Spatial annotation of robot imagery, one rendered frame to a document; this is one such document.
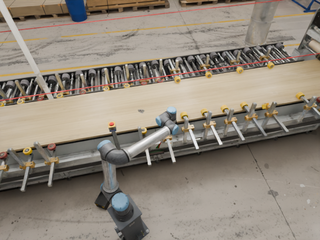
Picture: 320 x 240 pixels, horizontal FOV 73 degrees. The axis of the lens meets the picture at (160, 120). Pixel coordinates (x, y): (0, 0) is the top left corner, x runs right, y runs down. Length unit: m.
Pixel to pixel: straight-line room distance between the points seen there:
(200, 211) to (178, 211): 0.27
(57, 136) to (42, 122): 0.34
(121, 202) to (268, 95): 2.20
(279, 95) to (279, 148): 0.96
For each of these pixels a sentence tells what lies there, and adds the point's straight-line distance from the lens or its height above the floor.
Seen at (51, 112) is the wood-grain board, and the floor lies 0.90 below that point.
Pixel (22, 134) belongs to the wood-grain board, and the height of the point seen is 0.90.
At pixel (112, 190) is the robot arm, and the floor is 0.89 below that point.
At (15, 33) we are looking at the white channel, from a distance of 2.81.
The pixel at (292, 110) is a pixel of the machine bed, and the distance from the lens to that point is 3.41.
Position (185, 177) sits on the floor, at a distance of 3.15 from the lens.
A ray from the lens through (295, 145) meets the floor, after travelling 3.96.
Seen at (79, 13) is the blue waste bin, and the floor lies 0.24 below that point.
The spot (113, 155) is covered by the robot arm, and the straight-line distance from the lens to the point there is 1.66.
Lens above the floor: 2.79
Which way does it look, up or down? 48 degrees down
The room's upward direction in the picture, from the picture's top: 2 degrees counter-clockwise
